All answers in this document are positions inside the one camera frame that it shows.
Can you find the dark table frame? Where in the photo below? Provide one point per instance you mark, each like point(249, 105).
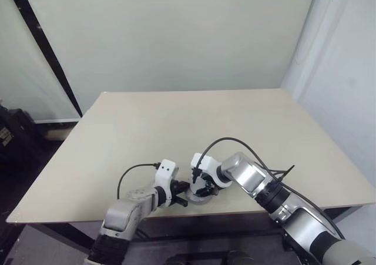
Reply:
point(205, 224)

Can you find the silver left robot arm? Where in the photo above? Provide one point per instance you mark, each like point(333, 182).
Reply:
point(123, 215)

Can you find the black diagonal frame post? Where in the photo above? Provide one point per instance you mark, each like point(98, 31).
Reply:
point(44, 47)

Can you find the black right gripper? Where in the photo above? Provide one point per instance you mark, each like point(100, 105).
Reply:
point(205, 180)

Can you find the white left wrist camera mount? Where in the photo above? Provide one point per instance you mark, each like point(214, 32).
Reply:
point(164, 174)

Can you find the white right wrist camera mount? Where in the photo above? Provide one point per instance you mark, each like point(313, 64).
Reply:
point(210, 162)

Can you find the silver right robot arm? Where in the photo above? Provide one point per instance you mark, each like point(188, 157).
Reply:
point(293, 212)

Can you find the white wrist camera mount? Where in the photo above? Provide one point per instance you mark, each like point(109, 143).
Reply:
point(164, 174)
point(210, 162)

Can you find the black equipment case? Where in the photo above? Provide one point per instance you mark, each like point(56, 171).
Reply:
point(17, 141)

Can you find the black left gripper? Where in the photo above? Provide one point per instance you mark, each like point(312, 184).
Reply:
point(174, 191)

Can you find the grey motor lid circuit board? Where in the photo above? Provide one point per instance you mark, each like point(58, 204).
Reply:
point(194, 189)

